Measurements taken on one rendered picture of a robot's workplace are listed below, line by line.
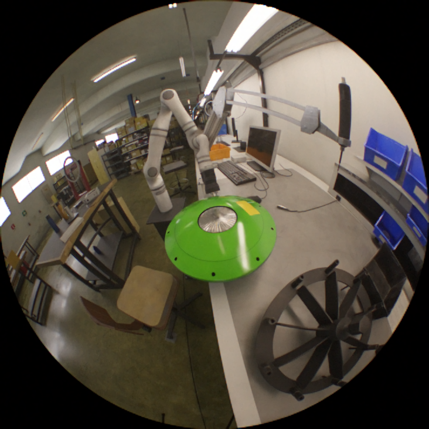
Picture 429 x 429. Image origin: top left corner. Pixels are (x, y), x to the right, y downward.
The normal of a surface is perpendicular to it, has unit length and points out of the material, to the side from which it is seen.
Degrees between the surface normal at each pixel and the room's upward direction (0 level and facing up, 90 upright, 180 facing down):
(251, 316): 0
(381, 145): 90
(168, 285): 0
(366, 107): 90
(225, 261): 23
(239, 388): 0
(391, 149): 90
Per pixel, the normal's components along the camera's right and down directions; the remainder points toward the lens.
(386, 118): -0.98, 0.21
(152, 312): -0.14, -0.76
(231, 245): -0.07, -0.59
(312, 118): -0.76, 0.50
